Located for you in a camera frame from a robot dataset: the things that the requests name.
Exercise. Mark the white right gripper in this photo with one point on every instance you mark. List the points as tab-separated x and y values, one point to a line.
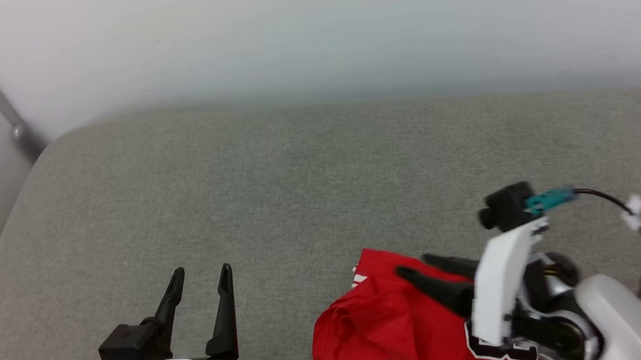
502	286

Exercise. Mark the red and white jersey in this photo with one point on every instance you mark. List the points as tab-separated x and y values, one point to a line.
387	324

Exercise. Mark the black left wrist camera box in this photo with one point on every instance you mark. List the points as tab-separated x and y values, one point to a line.
133	350

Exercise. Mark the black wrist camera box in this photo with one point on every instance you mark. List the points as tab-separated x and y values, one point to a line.
510	205
133	350

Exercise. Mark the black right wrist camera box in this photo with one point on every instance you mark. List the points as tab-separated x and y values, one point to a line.
510	205

